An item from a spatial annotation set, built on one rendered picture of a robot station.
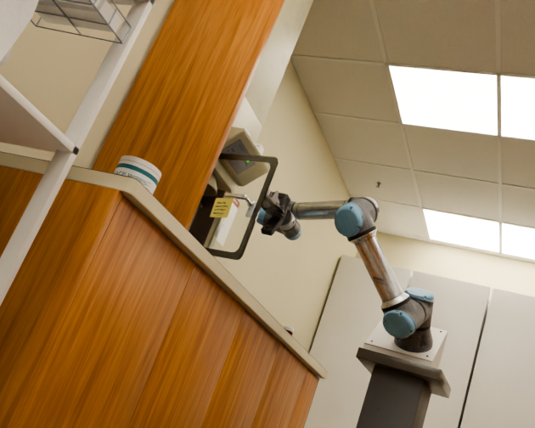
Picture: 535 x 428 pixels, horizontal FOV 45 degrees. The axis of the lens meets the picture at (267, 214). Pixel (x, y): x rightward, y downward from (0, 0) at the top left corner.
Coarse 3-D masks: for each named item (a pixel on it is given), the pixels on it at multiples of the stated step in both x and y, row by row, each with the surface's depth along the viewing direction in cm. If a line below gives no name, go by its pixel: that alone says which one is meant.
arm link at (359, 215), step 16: (352, 208) 238; (368, 208) 243; (336, 224) 243; (352, 224) 238; (368, 224) 240; (352, 240) 241; (368, 240) 241; (368, 256) 241; (384, 256) 242; (368, 272) 244; (384, 272) 240; (384, 288) 240; (400, 288) 242; (384, 304) 242; (400, 304) 238; (416, 304) 245; (384, 320) 241; (400, 320) 237; (416, 320) 239; (400, 336) 240
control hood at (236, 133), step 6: (234, 132) 245; (240, 132) 245; (246, 132) 246; (228, 138) 245; (234, 138) 246; (240, 138) 247; (246, 138) 249; (228, 144) 247; (246, 144) 251; (252, 144) 253; (252, 150) 256
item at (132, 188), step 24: (24, 168) 173; (72, 168) 168; (144, 192) 164; (168, 216) 176; (192, 240) 189; (216, 264) 205; (240, 288) 224; (264, 312) 246; (288, 336) 273; (312, 360) 307
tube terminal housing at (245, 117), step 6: (246, 102) 266; (240, 108) 263; (246, 108) 267; (240, 114) 264; (246, 114) 268; (252, 114) 273; (234, 120) 260; (240, 120) 264; (246, 120) 269; (252, 120) 274; (258, 120) 279; (234, 126) 261; (240, 126) 265; (246, 126) 270; (252, 126) 275; (258, 126) 280; (252, 132) 276; (258, 132) 281; (252, 138) 277
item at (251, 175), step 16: (224, 160) 240; (240, 160) 236; (256, 160) 232; (272, 160) 229; (224, 176) 236; (240, 176) 233; (256, 176) 229; (272, 176) 226; (208, 192) 236; (224, 192) 232; (240, 192) 229; (256, 192) 225; (208, 208) 232; (240, 208) 225; (256, 208) 222; (192, 224) 232; (208, 224) 229; (224, 224) 225; (240, 224) 222; (208, 240) 225; (224, 240) 222; (240, 240) 219; (224, 256) 219; (240, 256) 216
